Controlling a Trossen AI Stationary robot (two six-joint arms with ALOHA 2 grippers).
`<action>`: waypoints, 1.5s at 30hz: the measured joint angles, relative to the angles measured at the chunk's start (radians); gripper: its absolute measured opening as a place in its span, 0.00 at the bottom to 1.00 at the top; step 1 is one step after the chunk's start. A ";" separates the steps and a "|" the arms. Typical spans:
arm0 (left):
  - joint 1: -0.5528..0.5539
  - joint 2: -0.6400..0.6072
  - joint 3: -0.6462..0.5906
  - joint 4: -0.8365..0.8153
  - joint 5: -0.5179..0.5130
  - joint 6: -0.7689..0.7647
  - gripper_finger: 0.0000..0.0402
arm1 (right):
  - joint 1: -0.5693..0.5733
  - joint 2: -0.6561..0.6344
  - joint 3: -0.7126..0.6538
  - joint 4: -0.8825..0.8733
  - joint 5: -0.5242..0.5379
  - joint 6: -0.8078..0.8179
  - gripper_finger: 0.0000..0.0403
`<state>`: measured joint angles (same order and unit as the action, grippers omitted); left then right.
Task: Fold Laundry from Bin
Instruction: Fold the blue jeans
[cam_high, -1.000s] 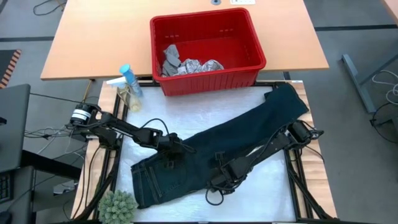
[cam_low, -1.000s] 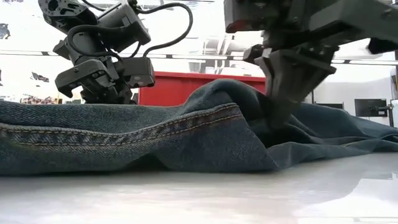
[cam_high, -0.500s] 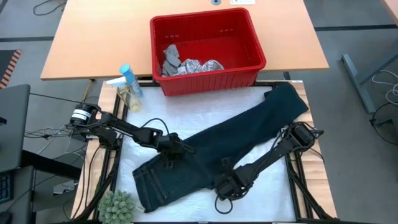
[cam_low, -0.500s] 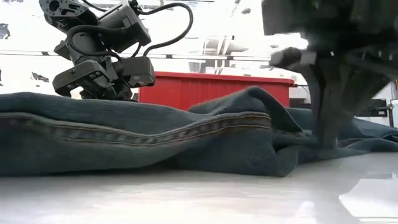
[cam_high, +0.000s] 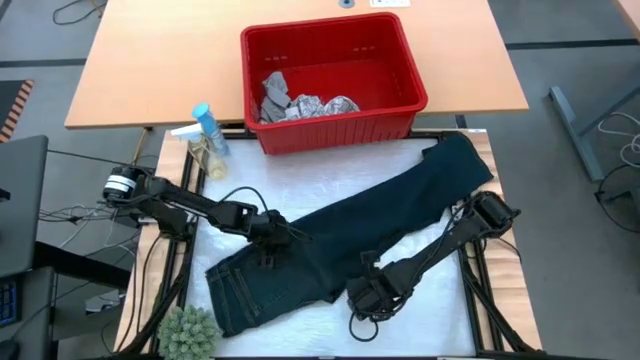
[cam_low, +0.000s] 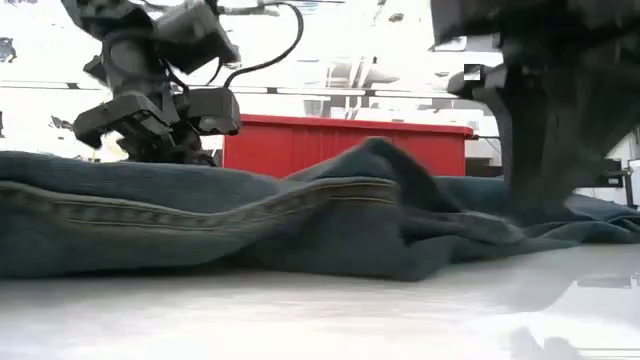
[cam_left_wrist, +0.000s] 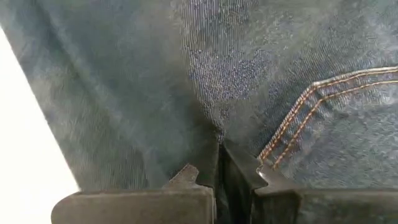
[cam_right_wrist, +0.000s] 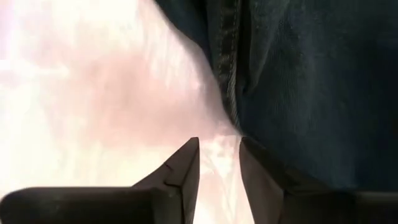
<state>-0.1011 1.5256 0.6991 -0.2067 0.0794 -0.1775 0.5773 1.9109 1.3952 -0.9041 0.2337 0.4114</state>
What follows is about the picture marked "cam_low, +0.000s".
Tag red plastic laundry bin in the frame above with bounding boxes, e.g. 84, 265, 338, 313
222, 113, 475, 179

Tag black ceiling fixture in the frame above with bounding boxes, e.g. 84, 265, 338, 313
0, 37, 18, 64

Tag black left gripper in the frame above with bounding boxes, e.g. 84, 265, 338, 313
72, 30, 243, 165

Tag blue denim jeans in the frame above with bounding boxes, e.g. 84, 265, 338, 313
0, 136, 640, 282

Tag black computer monitor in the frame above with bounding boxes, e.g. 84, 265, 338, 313
599, 158, 624, 189

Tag black camera cable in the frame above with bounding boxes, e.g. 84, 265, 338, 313
214, 0, 306, 91

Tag long ceiling light strip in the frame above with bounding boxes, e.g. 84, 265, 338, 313
0, 80, 501, 101

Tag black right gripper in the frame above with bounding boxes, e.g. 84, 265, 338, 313
429, 0, 640, 212

